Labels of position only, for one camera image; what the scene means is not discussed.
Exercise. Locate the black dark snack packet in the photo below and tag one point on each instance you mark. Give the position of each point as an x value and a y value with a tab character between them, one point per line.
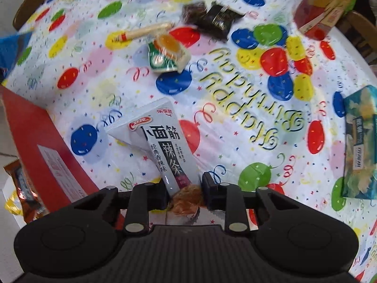
215	21

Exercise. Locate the brown foil snack bag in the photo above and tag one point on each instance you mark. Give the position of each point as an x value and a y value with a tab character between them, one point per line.
32	205

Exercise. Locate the sausage stick snack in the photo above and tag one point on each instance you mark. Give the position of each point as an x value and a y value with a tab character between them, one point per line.
140	32

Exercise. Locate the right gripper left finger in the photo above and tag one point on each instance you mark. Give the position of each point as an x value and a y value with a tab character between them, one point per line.
144	198

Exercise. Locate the silver white spicy strip bag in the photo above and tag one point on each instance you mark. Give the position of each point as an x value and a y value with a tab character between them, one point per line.
155	128

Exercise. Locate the yellow snack packet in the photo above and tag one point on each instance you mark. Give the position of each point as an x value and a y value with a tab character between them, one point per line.
13	204

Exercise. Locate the red white cardboard box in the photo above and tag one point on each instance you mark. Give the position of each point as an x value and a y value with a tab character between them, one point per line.
46	159

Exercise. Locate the teal tissue box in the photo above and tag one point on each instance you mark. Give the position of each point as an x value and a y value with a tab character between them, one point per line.
360	158

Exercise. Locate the orange juice bottle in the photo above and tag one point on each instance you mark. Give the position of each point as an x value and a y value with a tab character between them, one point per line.
315	18

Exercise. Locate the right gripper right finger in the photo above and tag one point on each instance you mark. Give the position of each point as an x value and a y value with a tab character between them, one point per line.
229	199

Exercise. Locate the balloon birthday tablecloth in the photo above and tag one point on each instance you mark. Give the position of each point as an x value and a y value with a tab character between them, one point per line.
260	109

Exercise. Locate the blue cookie snack bag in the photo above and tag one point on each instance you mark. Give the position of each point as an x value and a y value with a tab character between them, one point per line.
11	48

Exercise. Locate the wooden chair far side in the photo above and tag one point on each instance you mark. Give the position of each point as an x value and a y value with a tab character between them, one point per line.
361	33

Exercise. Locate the green egg snack packet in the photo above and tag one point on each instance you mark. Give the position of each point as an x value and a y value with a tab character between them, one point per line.
166	54

